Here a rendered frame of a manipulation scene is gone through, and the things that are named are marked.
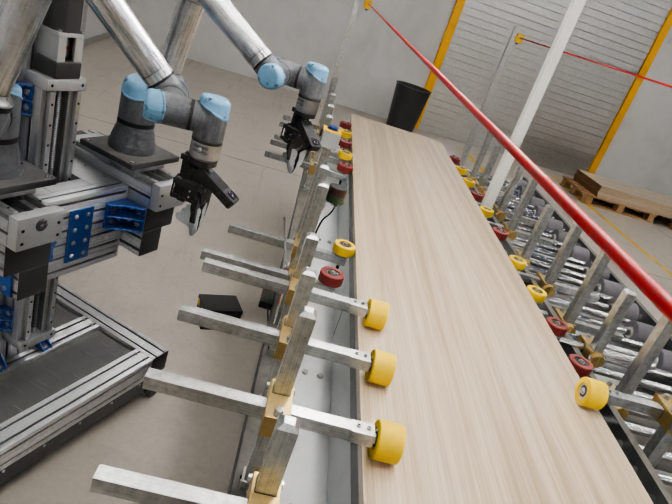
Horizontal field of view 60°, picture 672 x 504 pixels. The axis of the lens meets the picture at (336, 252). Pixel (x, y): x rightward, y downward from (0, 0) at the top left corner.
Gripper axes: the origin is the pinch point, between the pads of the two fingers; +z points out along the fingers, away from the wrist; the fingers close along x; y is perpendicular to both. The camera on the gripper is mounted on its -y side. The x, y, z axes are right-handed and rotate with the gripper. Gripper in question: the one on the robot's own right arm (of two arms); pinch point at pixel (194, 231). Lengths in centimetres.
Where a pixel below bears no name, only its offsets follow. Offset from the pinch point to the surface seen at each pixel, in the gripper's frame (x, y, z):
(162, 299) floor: -118, 49, 104
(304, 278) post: 15.0, -32.7, -6.5
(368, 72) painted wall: -807, 63, 44
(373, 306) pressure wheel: -9, -51, 7
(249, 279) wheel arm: -3.5, -16.5, 9.5
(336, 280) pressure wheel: -31, -37, 14
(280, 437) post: 64, -42, -5
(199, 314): 22.4, -13.1, 8.0
